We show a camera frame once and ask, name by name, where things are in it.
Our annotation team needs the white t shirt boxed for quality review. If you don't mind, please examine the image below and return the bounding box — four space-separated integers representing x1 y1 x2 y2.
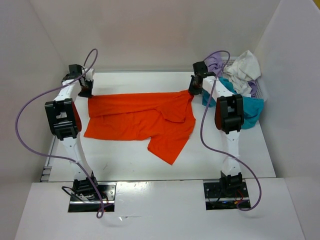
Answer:
223 50 261 97

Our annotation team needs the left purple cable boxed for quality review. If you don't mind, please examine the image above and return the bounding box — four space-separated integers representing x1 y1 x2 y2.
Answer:
15 48 113 219

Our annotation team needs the orange t shirt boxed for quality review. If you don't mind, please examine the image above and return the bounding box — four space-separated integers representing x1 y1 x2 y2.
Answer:
84 90 196 165

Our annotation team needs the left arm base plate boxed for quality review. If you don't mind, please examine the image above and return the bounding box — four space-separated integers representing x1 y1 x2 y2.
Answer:
62 182 117 213

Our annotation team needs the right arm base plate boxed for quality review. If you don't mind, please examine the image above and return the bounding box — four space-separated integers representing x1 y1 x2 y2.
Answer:
203 181 251 211

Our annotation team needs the purple cable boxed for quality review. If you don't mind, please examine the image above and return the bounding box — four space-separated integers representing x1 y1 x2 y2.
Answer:
15 48 113 219
199 50 263 212

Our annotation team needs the white plastic basket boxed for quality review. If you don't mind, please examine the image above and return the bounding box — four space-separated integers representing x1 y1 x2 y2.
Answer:
221 56 268 102

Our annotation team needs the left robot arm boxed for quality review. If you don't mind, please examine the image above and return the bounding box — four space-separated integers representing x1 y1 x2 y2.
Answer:
45 64 99 201

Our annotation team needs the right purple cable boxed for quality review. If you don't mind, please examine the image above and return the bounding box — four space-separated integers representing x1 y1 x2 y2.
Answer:
199 50 263 212

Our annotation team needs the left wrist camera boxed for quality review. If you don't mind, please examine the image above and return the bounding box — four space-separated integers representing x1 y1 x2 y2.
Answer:
81 66 95 81

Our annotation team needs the lavender t shirt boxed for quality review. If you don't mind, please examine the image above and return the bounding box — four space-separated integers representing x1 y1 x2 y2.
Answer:
205 51 258 98

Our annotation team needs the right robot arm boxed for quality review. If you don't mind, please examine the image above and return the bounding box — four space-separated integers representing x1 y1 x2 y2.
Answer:
188 61 244 197

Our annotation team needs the teal t shirt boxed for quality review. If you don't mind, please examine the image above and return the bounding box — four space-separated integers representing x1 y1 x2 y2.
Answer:
202 77 264 130

